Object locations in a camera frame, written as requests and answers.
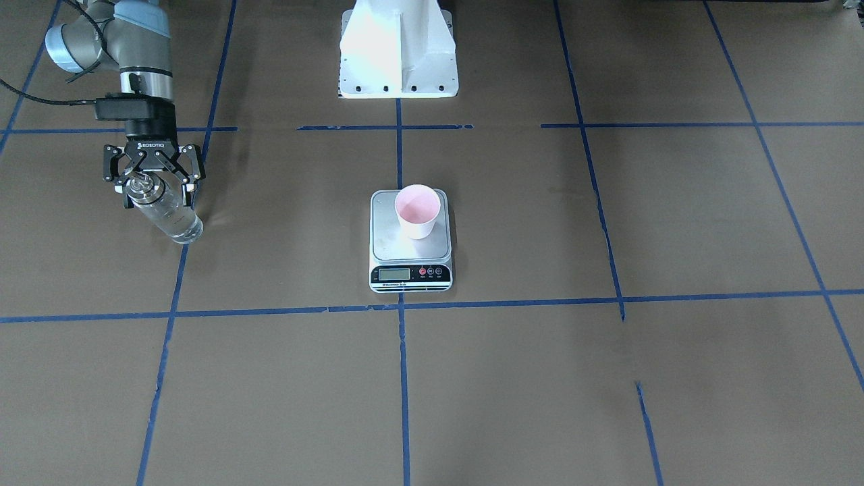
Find silver digital kitchen scale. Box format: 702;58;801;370
369;188;454;293

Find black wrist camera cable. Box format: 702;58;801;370
0;0;109;107

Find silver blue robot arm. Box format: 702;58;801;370
44;1;206;207

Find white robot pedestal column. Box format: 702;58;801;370
337;1;460;99

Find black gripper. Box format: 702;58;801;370
103;98;206;209

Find glass sauce dispenser bottle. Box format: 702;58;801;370
124;171;204;245

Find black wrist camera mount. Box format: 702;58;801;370
94;93;161;121

